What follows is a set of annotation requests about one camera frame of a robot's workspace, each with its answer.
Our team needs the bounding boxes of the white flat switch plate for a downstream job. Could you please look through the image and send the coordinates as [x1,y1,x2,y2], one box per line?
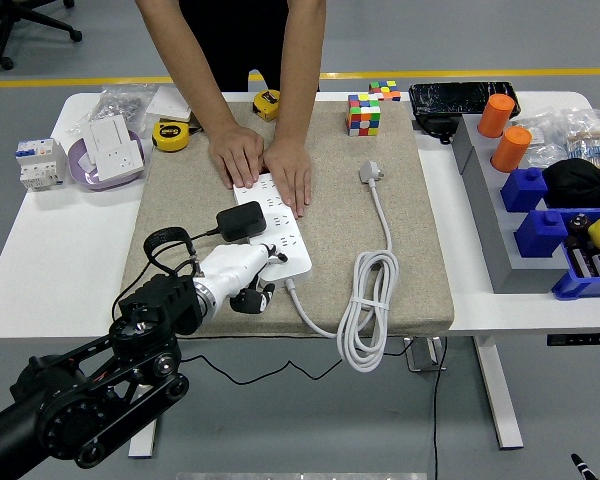
[144,85,191,122]

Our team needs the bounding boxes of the purple bowl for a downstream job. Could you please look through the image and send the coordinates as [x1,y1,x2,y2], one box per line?
[67,128,146,192]

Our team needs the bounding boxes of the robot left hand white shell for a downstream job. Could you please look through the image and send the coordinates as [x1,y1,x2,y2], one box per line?
[199,242,289,315]

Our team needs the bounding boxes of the black office chair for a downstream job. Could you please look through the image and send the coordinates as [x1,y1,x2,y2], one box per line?
[0,0,84,71]

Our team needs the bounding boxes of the blue block with knob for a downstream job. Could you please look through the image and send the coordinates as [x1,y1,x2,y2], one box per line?
[500,166,550,214]
[513,208,570,259]

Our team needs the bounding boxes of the white switch panel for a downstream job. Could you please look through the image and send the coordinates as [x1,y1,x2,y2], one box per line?
[82,114,134,156]

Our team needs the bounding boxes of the silver metal bracket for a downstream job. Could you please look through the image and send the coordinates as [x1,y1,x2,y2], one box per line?
[402,335,449,374]

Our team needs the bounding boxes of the clear bag of resistors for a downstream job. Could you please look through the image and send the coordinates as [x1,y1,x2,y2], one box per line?
[562,107,600,169]

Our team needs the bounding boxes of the small black device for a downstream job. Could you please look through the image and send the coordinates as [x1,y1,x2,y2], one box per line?
[413,113,460,146]

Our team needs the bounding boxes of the person's left hand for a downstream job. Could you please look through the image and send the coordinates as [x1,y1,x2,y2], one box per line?
[262,139,314,219]

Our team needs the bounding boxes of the grey-brown mat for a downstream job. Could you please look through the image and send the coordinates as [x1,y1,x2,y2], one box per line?
[122,99,456,339]

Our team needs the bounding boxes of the white wall socket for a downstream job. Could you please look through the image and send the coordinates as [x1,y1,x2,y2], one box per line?
[93,140,146,182]

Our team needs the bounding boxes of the grey stepped base block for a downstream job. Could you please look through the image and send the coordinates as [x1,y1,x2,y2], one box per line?
[451,113,569,295]

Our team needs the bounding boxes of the person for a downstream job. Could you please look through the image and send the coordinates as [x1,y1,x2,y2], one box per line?
[179,0,292,94]

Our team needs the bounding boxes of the black cloth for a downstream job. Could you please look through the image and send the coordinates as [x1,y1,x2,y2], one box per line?
[540,158,600,210]

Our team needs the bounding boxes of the black glossy tray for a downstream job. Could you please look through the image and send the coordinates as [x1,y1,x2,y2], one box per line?
[408,81,523,121]

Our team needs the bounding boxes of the clear bag of parts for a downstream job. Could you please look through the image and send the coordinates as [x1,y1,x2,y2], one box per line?
[512,112,570,169]

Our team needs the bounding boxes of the orange cylinder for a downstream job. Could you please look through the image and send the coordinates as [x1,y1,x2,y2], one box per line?
[477,93,516,139]
[489,125,533,174]

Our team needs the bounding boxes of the person's right hand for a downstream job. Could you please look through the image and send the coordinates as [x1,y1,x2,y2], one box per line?
[208,124,266,190]

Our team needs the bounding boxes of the white power strip with cord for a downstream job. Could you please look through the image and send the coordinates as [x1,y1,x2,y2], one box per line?
[232,158,399,374]

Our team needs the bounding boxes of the large colourful puzzle cube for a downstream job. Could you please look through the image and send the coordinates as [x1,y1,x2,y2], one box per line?
[344,92,383,137]

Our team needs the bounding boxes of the yellow round tape measure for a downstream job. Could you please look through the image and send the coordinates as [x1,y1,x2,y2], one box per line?
[150,117,204,153]

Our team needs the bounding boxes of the black hanging cable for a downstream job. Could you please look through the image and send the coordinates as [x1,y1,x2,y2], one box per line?
[429,335,449,480]

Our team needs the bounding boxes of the clear bag of screws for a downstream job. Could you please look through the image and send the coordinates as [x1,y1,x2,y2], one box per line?
[67,84,156,136]

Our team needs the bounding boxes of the white circuit breaker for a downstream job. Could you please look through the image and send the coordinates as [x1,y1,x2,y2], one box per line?
[14,137,69,191]

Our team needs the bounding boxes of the black table control panel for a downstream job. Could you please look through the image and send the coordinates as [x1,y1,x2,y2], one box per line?
[546,333,600,347]

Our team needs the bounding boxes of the small colourful puzzle cube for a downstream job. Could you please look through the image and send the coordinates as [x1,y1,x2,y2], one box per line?
[368,79,402,103]

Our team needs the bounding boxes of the black plug with cord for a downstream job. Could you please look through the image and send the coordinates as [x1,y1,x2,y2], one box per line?
[178,200,416,386]

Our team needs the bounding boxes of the blue plastic bin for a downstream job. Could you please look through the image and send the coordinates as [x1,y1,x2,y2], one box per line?
[550,208,600,301]

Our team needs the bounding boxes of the yellow squarish tape measure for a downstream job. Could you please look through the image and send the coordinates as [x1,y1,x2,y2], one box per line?
[252,88,281,123]

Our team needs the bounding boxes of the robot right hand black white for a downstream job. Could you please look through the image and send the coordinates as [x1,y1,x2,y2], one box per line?
[570,452,599,480]

